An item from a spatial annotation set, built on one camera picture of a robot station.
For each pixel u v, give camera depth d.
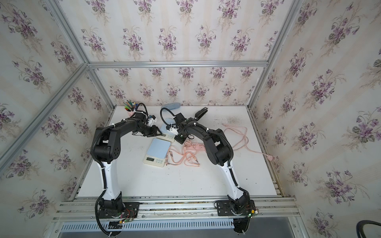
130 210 0.72
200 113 1.11
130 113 1.04
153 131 0.92
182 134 0.87
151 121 0.97
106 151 0.56
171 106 1.18
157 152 0.91
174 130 0.90
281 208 0.75
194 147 0.93
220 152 0.58
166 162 0.88
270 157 0.95
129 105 1.05
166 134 1.00
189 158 0.89
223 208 0.73
